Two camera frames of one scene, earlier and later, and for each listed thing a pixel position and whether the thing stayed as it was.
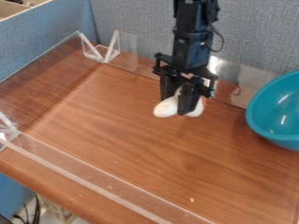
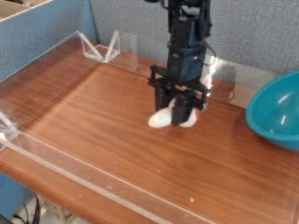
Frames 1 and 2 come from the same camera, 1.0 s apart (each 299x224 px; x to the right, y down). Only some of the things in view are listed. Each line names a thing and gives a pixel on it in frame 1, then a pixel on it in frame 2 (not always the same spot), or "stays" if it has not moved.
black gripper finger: x=170 y=85 -> x=164 y=97
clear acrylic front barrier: x=99 y=179 stays
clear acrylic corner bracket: x=101 y=52 stays
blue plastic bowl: x=273 y=113 stays
